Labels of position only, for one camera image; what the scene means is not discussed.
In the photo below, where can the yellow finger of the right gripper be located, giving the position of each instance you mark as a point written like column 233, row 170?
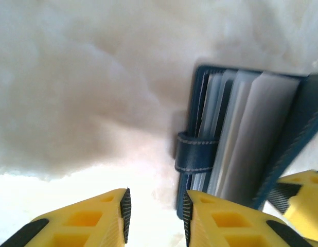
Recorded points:
column 308, row 213

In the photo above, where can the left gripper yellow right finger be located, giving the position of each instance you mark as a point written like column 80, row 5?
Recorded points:
column 226, row 226

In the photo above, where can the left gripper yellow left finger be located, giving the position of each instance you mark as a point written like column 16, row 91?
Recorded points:
column 84, row 221

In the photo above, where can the navy blue card holder wallet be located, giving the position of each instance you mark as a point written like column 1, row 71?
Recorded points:
column 195, row 151

